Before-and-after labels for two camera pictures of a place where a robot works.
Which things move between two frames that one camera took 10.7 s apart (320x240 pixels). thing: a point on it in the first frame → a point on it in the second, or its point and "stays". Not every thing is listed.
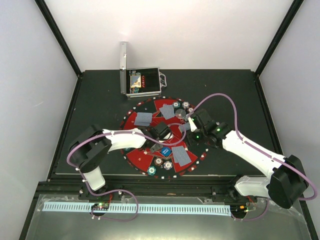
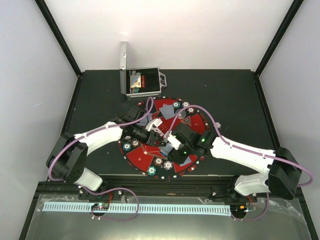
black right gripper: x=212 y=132 → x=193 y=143
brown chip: x=158 y=161 stays
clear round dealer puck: x=180 y=113 stays
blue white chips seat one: x=185 y=104 stays
